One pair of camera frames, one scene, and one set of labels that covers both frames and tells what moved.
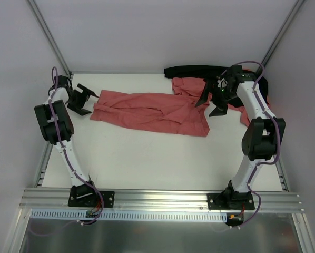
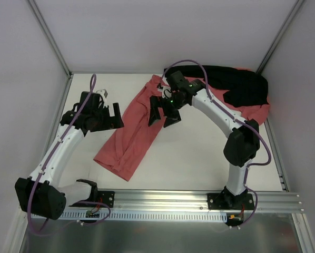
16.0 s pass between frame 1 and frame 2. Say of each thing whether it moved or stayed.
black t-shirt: stayed
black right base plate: stayed
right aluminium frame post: stayed
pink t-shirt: moved
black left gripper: moved
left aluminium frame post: stayed
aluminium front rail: stayed
